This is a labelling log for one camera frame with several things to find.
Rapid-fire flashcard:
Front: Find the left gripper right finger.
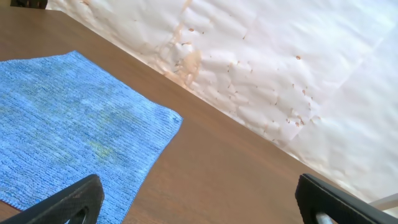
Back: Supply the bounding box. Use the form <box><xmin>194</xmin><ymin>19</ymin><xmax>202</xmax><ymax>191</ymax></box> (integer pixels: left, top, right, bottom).
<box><xmin>294</xmin><ymin>173</ymin><xmax>398</xmax><ymax>224</ymax></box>

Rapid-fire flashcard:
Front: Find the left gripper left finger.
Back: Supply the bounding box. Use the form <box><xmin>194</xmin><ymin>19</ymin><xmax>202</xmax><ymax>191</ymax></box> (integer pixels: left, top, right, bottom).
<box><xmin>0</xmin><ymin>174</ymin><xmax>105</xmax><ymax>224</ymax></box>

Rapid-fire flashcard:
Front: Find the blue cloth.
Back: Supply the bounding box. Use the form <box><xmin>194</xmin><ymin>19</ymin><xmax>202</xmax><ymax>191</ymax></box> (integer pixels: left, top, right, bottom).
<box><xmin>0</xmin><ymin>50</ymin><xmax>183</xmax><ymax>224</ymax></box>

